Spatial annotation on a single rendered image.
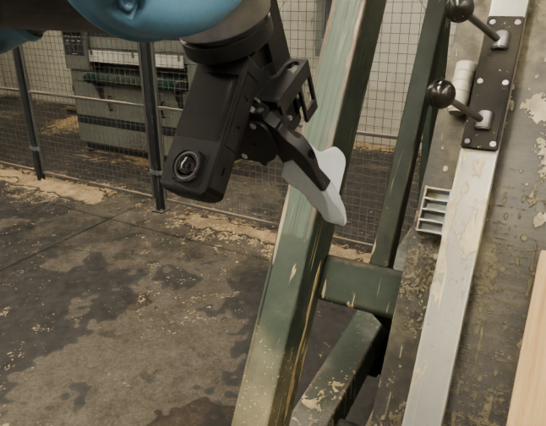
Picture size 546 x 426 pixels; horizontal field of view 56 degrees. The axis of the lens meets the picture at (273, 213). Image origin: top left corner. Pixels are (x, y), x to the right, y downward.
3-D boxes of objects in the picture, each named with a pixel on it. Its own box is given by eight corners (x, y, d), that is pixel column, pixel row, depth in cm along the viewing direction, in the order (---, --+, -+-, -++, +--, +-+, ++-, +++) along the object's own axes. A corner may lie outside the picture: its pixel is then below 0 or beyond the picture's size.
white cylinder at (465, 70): (456, 67, 80) (446, 115, 80) (455, 58, 78) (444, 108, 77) (477, 68, 79) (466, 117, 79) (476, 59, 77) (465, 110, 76)
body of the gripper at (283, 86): (322, 113, 48) (297, -11, 39) (282, 177, 44) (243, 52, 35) (253, 105, 52) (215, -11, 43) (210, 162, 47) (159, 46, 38)
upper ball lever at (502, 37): (490, 59, 76) (435, 18, 68) (495, 35, 76) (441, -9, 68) (515, 54, 73) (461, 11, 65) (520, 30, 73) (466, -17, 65)
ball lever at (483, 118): (473, 137, 75) (417, 104, 67) (478, 111, 75) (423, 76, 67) (498, 135, 72) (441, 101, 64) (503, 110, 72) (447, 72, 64)
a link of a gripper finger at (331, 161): (383, 181, 49) (318, 112, 46) (360, 227, 46) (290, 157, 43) (360, 189, 51) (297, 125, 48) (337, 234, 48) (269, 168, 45)
